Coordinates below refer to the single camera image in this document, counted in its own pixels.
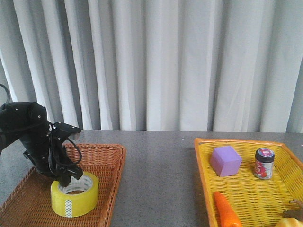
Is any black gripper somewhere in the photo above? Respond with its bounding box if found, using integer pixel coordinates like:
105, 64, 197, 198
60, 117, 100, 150
23, 139, 83, 187

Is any yellow packing tape roll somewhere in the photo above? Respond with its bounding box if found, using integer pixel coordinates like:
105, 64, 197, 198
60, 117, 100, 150
51, 172, 99, 218

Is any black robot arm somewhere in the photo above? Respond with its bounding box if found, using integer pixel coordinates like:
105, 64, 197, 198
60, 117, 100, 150
0, 102, 83, 187

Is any brown wicker basket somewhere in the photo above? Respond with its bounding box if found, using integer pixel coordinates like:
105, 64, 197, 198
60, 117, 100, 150
0, 144, 126, 227

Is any purple foam cube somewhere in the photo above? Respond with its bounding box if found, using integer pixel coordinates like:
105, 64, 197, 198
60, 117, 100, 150
210, 146, 242, 177

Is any orange toy carrot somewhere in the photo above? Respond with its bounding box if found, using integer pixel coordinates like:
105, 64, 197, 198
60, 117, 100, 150
214, 192, 242, 227

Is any white pleated curtain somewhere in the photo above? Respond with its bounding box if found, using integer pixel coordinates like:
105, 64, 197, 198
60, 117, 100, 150
0, 0, 303, 132

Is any yellow plastic mesh basket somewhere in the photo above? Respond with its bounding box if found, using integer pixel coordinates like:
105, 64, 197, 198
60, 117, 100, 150
195, 138, 303, 227

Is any small jar with dark lid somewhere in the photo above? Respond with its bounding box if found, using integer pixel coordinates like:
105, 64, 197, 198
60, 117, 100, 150
254, 148, 275, 180

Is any yellow toy fruit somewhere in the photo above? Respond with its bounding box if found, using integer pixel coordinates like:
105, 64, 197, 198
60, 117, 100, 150
275, 218, 303, 227

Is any brown toy piece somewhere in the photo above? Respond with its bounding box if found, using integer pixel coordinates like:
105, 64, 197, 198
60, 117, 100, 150
283, 199, 303, 219

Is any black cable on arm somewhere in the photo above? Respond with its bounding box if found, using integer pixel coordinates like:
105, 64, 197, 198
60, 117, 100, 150
0, 84, 82, 177

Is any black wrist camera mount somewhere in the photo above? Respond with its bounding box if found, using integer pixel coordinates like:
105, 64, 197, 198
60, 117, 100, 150
50, 122, 81, 146

